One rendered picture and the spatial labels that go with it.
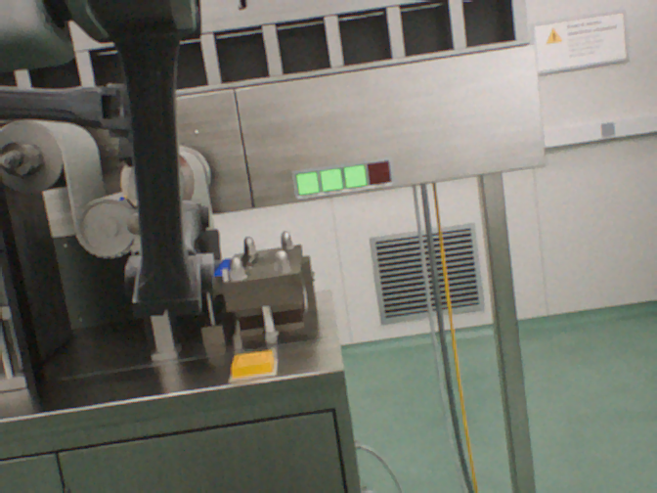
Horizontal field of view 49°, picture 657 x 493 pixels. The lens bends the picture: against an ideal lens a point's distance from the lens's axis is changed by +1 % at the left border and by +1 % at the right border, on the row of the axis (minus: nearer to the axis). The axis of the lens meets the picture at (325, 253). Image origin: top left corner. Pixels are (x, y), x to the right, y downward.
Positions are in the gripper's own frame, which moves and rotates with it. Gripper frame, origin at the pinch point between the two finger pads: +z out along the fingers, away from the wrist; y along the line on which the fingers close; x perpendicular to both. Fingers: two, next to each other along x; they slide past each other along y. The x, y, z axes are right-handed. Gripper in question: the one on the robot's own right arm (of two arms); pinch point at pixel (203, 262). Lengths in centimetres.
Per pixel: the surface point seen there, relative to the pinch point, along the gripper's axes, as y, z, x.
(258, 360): 11.3, -16.7, -26.4
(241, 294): 7.6, -1.8, -9.0
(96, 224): -19.9, -7.7, 8.6
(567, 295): 165, 274, 52
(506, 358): 73, 64, -18
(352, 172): 35.3, 19.6, 25.7
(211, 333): -0.2, 3.7, -14.5
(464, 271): 106, 261, 72
